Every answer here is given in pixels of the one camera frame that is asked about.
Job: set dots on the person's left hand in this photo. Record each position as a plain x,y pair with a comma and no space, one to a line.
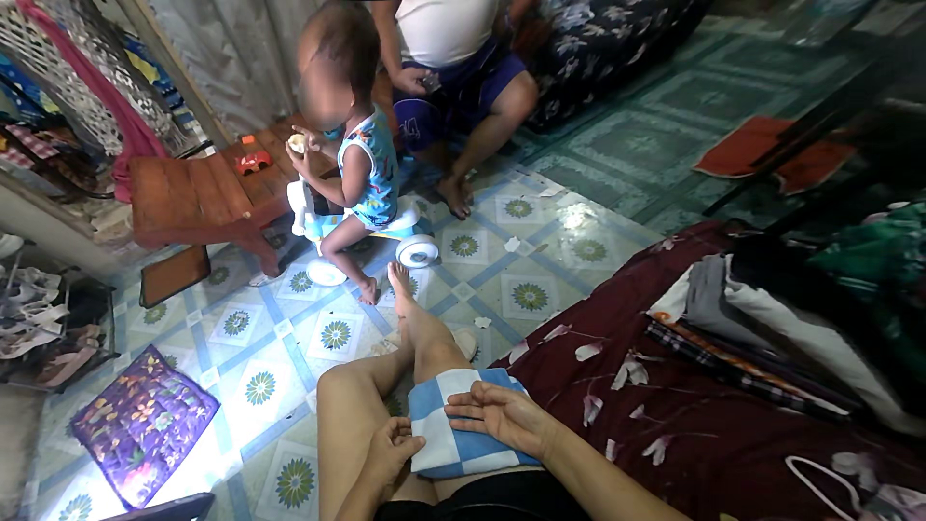
388,457

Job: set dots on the person's right hand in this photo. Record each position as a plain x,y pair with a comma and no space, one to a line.
517,421

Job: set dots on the person's left thumb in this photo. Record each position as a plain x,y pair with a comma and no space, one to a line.
415,446

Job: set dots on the person's left fingers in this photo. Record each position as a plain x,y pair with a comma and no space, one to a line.
398,427

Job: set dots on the person's right fingers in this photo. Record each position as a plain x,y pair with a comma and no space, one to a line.
469,411

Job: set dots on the blue white checkered cloth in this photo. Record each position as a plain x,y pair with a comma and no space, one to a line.
434,434

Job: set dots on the person's right forearm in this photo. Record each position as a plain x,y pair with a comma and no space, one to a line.
606,477

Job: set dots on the person's left forearm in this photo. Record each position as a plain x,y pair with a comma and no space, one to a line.
361,496

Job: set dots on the person's legs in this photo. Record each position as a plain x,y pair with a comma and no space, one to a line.
351,420

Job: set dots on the pale slipper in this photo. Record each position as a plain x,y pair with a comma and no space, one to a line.
467,343

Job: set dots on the person's body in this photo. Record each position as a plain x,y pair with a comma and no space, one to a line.
499,499

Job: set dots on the dark red floral bedsheet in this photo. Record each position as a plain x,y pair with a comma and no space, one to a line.
571,391

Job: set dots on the white blue ride-on toy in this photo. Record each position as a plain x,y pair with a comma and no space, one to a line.
417,250

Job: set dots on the black flat panel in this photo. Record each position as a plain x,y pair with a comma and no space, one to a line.
170,508

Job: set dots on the purple floral mat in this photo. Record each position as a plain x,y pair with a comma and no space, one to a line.
148,427

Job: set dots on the brown dark-edged flat board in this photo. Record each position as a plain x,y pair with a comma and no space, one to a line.
173,275

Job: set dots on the pale round snack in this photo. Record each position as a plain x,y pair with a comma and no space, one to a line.
297,144

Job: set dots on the red toy car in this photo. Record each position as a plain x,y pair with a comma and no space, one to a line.
253,162

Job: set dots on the stack of folded clothes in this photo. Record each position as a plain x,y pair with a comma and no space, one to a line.
759,318

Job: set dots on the shoe rack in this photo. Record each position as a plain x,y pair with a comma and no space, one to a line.
108,325

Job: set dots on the reddish wooden bench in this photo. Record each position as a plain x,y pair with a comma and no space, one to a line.
181,192

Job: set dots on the small dark device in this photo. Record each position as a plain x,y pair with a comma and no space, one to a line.
431,82

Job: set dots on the pile of shoes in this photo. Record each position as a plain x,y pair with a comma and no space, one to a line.
32,307

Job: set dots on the orange cloth mat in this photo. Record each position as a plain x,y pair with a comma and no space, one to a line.
752,147

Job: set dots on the black floral cushion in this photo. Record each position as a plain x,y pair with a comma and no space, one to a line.
608,43

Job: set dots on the grey curtain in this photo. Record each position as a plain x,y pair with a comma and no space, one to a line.
231,58

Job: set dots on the green patterned cloth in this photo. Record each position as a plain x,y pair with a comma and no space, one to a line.
879,253

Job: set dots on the pink cloth strip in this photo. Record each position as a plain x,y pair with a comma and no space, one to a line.
94,87

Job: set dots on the white net hammock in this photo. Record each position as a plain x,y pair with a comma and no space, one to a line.
83,54

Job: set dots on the clear plastic bottle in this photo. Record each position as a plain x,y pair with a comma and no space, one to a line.
825,20

